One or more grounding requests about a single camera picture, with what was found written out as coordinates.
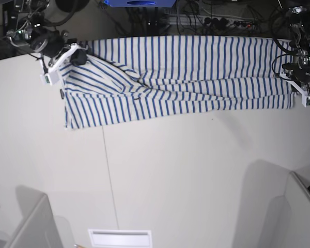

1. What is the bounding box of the grey left partition panel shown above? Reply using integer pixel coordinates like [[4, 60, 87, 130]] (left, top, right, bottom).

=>
[[0, 193, 64, 247]]

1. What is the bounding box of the white power strip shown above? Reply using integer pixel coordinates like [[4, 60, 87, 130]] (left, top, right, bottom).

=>
[[167, 14, 255, 27]]

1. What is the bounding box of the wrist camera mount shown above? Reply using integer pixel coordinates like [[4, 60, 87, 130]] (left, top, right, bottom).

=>
[[280, 72, 310, 107], [40, 43, 83, 85]]

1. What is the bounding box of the blue white striped T-shirt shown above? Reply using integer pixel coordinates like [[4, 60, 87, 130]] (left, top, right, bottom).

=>
[[59, 36, 294, 130]]

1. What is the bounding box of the black left floor post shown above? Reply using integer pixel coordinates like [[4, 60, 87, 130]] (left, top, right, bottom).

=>
[[2, 1, 18, 57]]

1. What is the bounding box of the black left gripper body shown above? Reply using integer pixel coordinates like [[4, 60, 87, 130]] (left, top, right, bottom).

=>
[[283, 63, 310, 84]]

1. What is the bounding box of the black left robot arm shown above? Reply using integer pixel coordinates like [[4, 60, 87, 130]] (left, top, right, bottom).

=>
[[269, 1, 310, 86]]

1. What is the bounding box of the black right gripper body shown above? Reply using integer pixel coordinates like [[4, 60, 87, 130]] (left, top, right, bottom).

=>
[[28, 29, 65, 58]]

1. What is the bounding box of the blue box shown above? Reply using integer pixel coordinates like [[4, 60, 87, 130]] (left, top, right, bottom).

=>
[[104, 0, 176, 8]]

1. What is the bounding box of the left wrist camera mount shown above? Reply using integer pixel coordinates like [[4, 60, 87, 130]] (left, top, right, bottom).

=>
[[280, 72, 310, 107]]

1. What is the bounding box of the grey right partition panel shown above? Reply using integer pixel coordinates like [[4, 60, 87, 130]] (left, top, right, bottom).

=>
[[282, 172, 310, 247]]

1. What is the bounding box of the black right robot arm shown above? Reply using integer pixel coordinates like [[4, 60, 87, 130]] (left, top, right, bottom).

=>
[[0, 1, 88, 67]]

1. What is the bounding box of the grey partition panel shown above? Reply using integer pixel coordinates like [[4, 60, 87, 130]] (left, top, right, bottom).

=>
[[282, 172, 310, 247], [0, 193, 64, 247]]

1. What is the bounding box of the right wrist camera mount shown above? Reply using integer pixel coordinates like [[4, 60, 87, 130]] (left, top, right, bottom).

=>
[[40, 43, 83, 85]]

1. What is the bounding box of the white label plate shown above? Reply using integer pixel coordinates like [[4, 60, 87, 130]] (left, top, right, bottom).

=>
[[88, 229, 153, 248]]

